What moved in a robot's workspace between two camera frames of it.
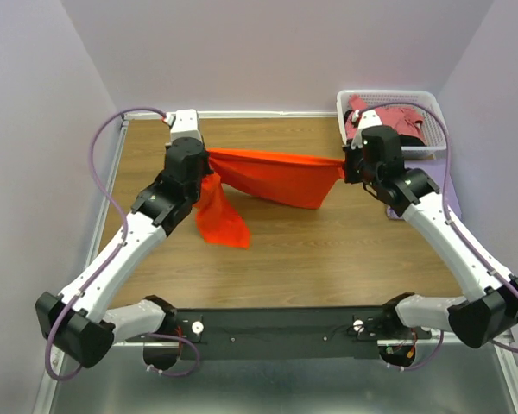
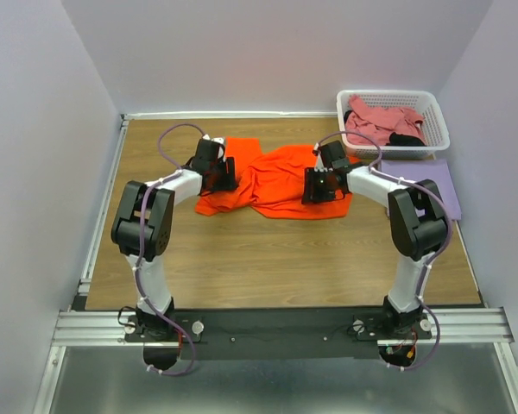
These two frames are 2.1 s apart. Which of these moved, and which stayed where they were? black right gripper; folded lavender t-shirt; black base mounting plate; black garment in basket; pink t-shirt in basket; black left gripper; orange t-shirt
Moved: black left gripper; black right gripper; orange t-shirt
Stayed: black garment in basket; pink t-shirt in basket; black base mounting plate; folded lavender t-shirt
